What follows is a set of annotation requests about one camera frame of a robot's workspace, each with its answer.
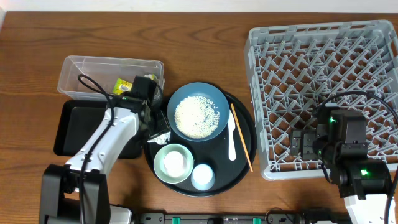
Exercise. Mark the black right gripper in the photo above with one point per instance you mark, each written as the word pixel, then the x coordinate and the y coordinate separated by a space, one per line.
pixel 308 137

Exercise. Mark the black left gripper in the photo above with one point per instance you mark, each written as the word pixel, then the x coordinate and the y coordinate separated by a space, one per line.
pixel 160 125

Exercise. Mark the yellow green snack wrapper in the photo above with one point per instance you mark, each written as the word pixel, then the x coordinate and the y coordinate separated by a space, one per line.
pixel 122 86

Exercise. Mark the white paper napkin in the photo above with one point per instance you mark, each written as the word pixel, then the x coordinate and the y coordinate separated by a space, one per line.
pixel 161 139

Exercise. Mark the green bowl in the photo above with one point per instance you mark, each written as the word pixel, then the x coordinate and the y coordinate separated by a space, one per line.
pixel 159 168

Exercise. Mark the pink cup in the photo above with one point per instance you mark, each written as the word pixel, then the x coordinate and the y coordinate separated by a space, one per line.
pixel 174 164

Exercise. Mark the light blue cup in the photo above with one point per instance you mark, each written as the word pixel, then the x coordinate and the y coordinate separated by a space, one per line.
pixel 202 177

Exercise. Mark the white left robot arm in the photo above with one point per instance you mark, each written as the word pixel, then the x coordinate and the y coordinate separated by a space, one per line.
pixel 77 192

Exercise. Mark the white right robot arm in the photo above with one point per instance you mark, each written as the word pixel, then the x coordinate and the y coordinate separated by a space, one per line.
pixel 339 142

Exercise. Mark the clear plastic waste bin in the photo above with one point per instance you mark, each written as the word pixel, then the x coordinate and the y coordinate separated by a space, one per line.
pixel 105 71

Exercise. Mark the grey plastic dishwasher rack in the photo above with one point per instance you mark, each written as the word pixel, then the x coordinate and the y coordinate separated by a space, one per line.
pixel 292 69

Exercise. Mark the blue plate with rice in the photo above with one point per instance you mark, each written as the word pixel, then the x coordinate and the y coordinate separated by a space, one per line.
pixel 198 111

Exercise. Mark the wooden chopstick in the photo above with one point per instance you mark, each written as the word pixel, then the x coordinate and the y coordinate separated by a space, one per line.
pixel 241 137

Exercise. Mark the black rectangular tray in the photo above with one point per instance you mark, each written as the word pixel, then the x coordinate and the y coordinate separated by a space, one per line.
pixel 79 120

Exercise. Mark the round black serving tray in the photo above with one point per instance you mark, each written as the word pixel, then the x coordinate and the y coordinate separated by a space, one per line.
pixel 214 152

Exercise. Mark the white plastic spoon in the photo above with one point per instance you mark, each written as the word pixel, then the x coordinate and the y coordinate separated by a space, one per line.
pixel 231 146

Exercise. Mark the black aluminium rail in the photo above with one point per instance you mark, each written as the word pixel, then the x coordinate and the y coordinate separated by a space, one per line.
pixel 273 217

